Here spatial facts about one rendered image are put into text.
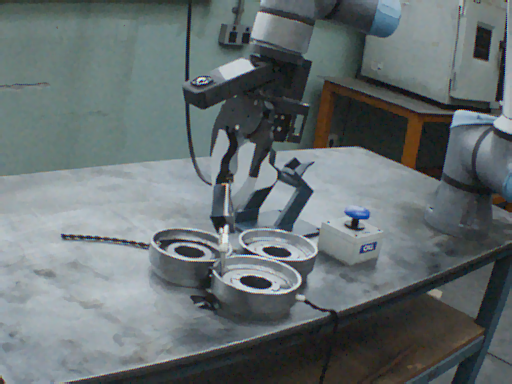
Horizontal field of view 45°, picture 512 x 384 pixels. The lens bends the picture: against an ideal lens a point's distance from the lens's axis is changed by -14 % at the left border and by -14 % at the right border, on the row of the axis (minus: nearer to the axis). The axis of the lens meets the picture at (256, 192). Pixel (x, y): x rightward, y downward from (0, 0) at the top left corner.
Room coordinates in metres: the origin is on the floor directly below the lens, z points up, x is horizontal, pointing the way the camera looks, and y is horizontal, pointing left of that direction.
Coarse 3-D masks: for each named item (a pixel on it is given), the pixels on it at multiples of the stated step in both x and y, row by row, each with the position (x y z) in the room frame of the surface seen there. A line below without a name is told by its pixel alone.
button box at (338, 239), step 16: (336, 224) 0.96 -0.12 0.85; (352, 224) 0.96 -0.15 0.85; (368, 224) 0.98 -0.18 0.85; (320, 240) 0.96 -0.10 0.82; (336, 240) 0.94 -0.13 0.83; (352, 240) 0.92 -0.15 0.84; (368, 240) 0.94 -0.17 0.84; (336, 256) 0.94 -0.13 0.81; (352, 256) 0.92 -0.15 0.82; (368, 256) 0.94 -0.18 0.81
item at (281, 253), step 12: (264, 228) 0.91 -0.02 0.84; (240, 240) 0.85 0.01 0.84; (252, 240) 0.89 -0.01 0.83; (264, 240) 0.90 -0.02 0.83; (276, 240) 0.90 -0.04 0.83; (288, 240) 0.91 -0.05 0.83; (300, 240) 0.90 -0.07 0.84; (240, 252) 0.84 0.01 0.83; (252, 252) 0.82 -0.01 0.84; (264, 252) 0.87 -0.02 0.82; (276, 252) 0.88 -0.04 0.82; (288, 252) 0.87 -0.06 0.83; (312, 252) 0.87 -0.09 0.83; (288, 264) 0.81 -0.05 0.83; (300, 264) 0.82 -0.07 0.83; (312, 264) 0.84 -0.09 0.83; (300, 276) 0.82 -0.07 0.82
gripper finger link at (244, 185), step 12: (252, 144) 0.83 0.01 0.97; (240, 156) 0.84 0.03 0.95; (252, 156) 0.82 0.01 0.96; (240, 168) 0.83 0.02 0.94; (264, 168) 0.85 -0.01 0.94; (240, 180) 0.83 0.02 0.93; (252, 180) 0.82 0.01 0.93; (264, 180) 0.85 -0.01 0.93; (240, 192) 0.82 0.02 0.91; (240, 204) 0.83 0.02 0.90
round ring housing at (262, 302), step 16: (240, 256) 0.80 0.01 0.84; (256, 256) 0.80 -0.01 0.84; (224, 272) 0.77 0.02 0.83; (240, 272) 0.77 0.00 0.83; (256, 272) 0.78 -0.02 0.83; (272, 272) 0.79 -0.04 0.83; (288, 272) 0.78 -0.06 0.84; (224, 288) 0.71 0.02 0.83; (240, 288) 0.70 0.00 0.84; (256, 288) 0.77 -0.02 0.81; (272, 288) 0.74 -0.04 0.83; (224, 304) 0.72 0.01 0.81; (240, 304) 0.70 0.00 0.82; (256, 304) 0.70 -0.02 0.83; (272, 304) 0.71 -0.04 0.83; (288, 304) 0.72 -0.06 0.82; (256, 320) 0.71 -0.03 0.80
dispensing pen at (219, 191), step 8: (224, 176) 0.86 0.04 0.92; (232, 176) 0.87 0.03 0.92; (224, 184) 0.84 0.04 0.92; (216, 192) 0.83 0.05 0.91; (224, 192) 0.83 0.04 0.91; (216, 200) 0.82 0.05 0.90; (224, 200) 0.82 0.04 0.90; (216, 208) 0.81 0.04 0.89; (224, 208) 0.81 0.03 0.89; (216, 216) 0.80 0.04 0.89; (224, 216) 0.80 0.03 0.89; (216, 224) 0.81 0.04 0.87; (224, 224) 0.81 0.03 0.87; (216, 232) 0.82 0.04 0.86; (224, 232) 0.80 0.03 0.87; (224, 240) 0.79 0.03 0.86; (224, 248) 0.78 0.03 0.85; (224, 256) 0.78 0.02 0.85
